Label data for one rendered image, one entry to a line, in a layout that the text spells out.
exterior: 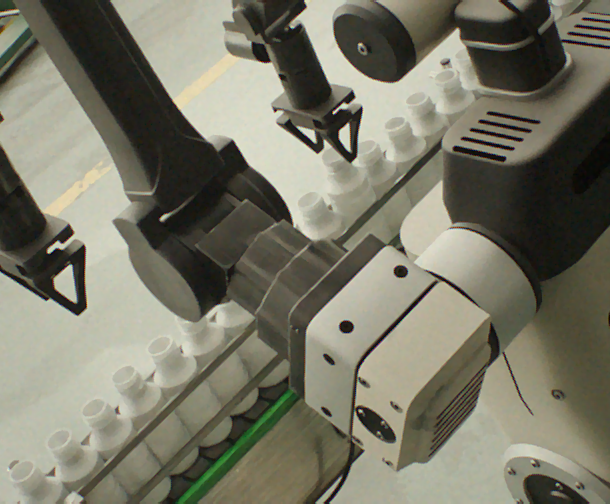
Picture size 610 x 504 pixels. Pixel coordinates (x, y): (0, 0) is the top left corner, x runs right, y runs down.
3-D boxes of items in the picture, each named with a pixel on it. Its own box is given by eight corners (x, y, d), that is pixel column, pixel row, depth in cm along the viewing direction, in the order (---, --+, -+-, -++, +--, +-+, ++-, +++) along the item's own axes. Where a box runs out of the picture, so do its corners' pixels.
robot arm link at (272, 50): (278, 40, 162) (309, 15, 164) (243, 33, 167) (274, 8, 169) (298, 85, 166) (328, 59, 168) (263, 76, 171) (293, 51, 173)
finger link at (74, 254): (70, 339, 132) (26, 270, 127) (34, 321, 137) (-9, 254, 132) (117, 296, 135) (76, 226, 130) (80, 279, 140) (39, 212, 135)
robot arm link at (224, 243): (243, 283, 92) (294, 234, 94) (139, 202, 96) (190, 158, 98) (246, 347, 100) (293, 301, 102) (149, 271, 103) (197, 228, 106)
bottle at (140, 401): (174, 441, 176) (118, 355, 167) (208, 447, 173) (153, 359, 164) (151, 475, 173) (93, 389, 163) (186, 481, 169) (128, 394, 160)
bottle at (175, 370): (200, 418, 178) (146, 331, 169) (239, 414, 176) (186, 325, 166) (187, 451, 174) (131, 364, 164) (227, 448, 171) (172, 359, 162)
